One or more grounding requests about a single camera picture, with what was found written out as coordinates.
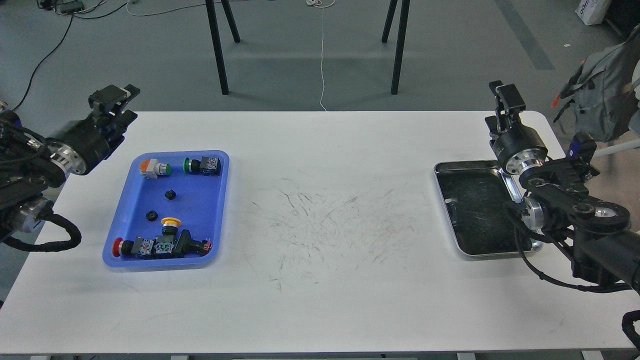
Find white box on floor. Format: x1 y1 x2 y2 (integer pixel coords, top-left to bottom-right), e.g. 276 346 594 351
574 0 611 27

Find white floor cable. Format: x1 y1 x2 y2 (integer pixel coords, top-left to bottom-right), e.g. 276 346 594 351
125 0 337 112

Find green button black switch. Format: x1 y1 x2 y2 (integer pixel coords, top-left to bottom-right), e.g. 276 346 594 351
182 156 222 176

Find black switch red terminals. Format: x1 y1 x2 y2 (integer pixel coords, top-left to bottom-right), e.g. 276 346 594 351
173 229 213 258

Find left black stand legs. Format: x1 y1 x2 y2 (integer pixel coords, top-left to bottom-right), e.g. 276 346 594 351
205 0 242 96

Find right black stand legs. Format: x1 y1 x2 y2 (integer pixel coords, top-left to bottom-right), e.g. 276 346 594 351
381 0 411 96

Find black floor cable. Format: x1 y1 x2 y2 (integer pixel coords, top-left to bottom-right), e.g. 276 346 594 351
0 0 131 122

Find red button switch block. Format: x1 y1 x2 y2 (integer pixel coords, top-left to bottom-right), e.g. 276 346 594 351
110 236 175 260

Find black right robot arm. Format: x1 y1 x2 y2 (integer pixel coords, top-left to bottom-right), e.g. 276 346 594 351
485 80 640 294

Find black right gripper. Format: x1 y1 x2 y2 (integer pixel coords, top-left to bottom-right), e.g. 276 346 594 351
484 80 548 176

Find black stand legs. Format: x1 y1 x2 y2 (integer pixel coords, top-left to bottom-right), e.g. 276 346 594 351
381 0 411 96
205 0 242 96

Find yellow mushroom push button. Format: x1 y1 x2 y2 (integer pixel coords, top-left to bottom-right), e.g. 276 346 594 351
160 217 182 237

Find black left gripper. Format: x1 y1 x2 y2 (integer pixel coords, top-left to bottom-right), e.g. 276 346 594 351
47 84 141 177

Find green button white switch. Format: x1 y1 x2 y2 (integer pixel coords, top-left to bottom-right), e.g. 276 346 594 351
138 158 172 179

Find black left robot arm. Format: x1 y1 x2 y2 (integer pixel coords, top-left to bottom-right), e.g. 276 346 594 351
0 84 141 253

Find blue plastic tray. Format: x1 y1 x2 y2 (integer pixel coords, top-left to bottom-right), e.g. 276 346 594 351
102 150 230 270

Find shiny metal tray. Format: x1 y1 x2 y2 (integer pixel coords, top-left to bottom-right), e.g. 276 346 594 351
434 160 522 261

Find grey backpack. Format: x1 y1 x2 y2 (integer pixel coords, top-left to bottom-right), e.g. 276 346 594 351
551 25 640 142

